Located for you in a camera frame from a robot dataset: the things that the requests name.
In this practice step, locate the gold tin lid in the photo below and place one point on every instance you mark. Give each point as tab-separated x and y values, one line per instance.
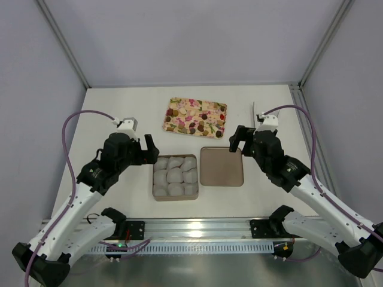
221	168

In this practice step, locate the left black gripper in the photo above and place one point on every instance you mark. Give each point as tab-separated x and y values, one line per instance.
142	154

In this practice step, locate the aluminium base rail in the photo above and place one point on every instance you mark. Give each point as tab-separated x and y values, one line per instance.
200	228

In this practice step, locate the aluminium frame post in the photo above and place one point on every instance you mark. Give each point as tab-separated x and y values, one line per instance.
326	40
52	23

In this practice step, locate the left black mount plate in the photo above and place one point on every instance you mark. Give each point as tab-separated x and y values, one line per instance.
130	230

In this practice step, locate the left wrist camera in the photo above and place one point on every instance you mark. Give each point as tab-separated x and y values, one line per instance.
126	125

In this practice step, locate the white paper cup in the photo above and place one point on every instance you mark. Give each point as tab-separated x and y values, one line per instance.
189	164
159	178
160	191
174	175
190	176
174	162
161	164
190	189
176	189

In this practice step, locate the right aluminium frame post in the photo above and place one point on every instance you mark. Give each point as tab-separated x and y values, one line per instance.
326	40

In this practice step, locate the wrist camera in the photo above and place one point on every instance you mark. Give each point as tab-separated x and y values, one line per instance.
126	125
267	122

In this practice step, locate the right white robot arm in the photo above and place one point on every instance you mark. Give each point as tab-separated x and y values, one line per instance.
353	239

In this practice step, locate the white slotted cable duct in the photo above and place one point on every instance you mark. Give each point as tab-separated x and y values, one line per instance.
185	248

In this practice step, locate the black mount plate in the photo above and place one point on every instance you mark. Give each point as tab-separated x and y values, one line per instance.
130	230
266	229

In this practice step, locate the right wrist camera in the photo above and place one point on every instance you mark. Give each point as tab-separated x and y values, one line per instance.
267	122

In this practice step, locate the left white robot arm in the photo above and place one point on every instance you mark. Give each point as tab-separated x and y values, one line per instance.
49	256

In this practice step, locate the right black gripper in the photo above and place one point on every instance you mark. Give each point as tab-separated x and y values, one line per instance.
247	144

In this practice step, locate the floral tray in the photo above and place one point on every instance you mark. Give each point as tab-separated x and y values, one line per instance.
195	117

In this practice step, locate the gold tin box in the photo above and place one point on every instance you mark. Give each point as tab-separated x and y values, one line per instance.
179	198

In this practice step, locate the left aluminium frame post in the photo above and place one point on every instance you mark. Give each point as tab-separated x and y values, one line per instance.
52	23

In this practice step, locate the metal tongs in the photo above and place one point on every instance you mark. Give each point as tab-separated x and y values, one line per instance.
254	111

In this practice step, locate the right black mount plate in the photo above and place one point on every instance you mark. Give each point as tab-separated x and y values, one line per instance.
266	229

